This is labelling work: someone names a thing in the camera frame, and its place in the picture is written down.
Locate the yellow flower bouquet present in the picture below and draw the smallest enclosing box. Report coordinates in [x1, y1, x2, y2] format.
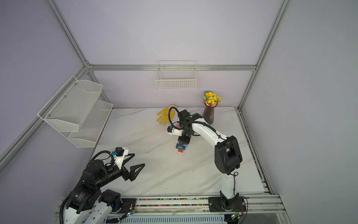
[201, 91, 223, 107]

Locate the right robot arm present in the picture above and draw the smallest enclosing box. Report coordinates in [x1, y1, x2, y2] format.
[167, 106, 248, 213]

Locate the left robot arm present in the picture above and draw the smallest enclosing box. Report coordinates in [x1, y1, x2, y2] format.
[59, 147, 145, 224]

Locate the yellow work glove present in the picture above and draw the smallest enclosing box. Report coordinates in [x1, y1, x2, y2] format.
[157, 104, 177, 125]

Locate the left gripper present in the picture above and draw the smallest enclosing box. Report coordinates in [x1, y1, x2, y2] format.
[96, 154, 145, 188]

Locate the light blue lego brick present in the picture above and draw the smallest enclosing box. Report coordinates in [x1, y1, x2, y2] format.
[176, 143, 188, 151]

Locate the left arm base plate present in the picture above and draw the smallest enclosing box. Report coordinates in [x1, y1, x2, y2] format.
[117, 198, 137, 214]

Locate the dark glass vase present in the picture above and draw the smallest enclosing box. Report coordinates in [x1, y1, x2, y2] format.
[202, 105, 215, 125]

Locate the aluminium front rail frame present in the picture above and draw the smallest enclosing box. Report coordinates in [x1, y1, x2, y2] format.
[50, 194, 292, 224]

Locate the white two-tier mesh shelf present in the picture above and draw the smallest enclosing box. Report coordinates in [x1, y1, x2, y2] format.
[37, 76, 113, 148]

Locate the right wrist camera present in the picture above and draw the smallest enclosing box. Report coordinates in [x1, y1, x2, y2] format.
[167, 126, 183, 136]

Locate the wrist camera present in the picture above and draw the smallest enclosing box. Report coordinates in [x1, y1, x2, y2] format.
[167, 126, 183, 136]
[110, 147, 129, 169]

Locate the white wire wall basket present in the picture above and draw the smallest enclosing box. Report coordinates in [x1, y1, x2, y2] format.
[155, 60, 197, 90]

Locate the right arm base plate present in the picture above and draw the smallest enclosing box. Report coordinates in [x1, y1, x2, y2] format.
[208, 197, 247, 212]

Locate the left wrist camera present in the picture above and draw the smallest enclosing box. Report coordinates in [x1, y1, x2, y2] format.
[110, 147, 129, 169]

